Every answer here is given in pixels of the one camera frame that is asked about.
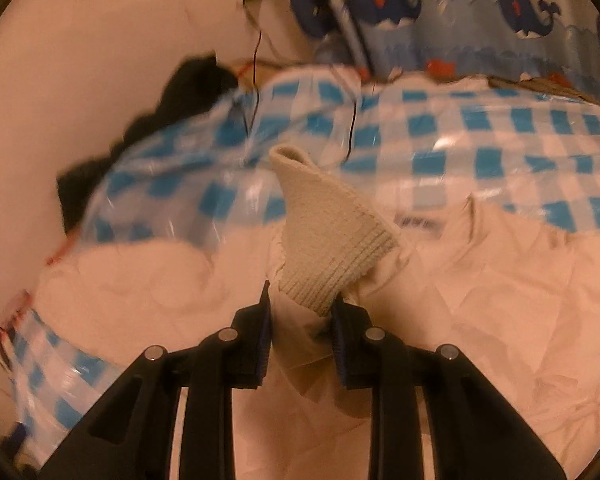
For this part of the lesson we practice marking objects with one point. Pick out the blue checkered plastic tablecloth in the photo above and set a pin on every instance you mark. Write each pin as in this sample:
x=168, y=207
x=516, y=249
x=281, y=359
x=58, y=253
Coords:
x=430, y=125

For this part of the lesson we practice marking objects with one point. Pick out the white puffy jacket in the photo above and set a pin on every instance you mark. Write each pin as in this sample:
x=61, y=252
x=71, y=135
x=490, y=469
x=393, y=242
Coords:
x=505, y=310

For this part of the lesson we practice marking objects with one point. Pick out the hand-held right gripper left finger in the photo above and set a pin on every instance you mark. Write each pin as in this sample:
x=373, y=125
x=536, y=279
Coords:
x=264, y=342

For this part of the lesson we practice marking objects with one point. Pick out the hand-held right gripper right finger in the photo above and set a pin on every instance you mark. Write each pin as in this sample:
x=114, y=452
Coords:
x=338, y=352

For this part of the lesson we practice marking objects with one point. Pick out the black cloth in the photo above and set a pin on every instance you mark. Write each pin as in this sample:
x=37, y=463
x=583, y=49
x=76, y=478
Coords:
x=190, y=85

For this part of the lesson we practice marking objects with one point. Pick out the whale print cloth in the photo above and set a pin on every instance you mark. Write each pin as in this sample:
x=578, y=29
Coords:
x=455, y=20

